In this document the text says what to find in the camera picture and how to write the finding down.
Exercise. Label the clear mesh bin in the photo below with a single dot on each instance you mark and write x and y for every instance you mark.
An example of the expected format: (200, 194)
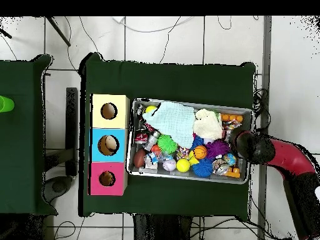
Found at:
(131, 172)

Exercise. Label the dark green table cloth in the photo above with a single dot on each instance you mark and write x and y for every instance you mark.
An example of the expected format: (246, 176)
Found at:
(25, 125)
(175, 80)

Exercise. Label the brown toy football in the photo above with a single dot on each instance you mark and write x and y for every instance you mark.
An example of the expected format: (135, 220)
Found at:
(139, 159)

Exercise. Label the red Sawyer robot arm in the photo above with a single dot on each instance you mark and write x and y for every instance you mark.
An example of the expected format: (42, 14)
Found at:
(290, 157)

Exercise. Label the blue spiky ball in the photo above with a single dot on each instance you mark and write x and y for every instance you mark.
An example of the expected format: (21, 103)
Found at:
(202, 169)

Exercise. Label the white baseball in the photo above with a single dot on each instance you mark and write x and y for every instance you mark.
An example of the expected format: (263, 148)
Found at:
(169, 165)

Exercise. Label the red soda can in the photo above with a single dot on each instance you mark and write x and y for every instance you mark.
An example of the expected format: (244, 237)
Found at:
(141, 137)

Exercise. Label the black tripod leg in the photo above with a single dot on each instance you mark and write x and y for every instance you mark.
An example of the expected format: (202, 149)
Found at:
(57, 31)

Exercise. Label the yellow ball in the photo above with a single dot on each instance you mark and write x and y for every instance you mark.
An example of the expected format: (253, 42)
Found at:
(183, 165)
(150, 109)

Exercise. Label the orange toy basketball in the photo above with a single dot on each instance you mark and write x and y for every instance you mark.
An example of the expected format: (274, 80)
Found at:
(200, 152)

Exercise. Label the purple spiky ball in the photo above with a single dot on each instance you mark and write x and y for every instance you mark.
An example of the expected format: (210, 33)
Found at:
(218, 149)

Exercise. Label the green spiky ball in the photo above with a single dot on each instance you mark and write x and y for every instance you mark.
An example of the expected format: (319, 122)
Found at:
(168, 144)

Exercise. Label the wooden box with three holes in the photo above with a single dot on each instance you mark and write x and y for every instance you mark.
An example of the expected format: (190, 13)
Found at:
(120, 145)

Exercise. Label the green cup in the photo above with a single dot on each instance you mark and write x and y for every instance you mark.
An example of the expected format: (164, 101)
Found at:
(5, 104)

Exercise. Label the cream knitted cloth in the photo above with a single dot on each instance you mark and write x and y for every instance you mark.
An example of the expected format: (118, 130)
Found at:
(207, 125)

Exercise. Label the mint green cloth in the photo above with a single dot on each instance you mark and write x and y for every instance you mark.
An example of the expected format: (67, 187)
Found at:
(172, 120)

